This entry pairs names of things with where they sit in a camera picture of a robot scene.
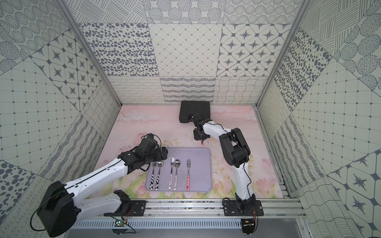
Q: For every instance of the pink strawberry handle fork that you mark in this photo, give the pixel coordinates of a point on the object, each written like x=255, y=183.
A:
x=188, y=176

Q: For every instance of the lilac plastic tray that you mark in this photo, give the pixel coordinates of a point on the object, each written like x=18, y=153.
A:
x=200, y=172

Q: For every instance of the black plastic tool case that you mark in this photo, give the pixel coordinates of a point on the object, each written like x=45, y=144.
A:
x=189, y=108

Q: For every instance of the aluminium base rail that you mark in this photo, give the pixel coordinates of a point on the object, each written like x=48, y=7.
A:
x=213, y=208

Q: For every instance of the cow pattern handle spoon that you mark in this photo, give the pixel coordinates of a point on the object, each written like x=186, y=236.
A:
x=159, y=165

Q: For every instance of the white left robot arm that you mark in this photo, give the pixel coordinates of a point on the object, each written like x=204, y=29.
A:
x=65, y=204

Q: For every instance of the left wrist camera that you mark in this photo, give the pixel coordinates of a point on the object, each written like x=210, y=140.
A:
x=150, y=136

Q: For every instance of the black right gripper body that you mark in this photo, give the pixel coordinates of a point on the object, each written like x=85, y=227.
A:
x=200, y=136

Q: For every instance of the cow pattern handle fork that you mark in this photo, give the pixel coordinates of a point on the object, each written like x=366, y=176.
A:
x=153, y=165

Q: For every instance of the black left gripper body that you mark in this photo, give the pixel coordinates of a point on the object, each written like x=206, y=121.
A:
x=160, y=152

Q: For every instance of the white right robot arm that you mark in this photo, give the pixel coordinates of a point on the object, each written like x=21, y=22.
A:
x=235, y=152

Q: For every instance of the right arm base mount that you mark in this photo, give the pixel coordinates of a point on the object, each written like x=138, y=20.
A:
x=239, y=207

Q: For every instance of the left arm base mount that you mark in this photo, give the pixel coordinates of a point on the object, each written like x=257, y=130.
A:
x=127, y=207

